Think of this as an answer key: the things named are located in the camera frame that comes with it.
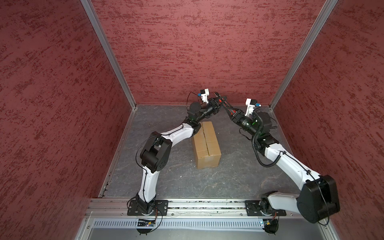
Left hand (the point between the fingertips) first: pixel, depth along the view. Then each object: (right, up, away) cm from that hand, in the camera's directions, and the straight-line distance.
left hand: (228, 100), depth 76 cm
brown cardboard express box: (-11, -25, +3) cm, 28 cm away
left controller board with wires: (-44, -62, -3) cm, 76 cm away
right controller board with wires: (+19, -62, -5) cm, 65 cm away
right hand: (-3, -6, -1) cm, 7 cm away
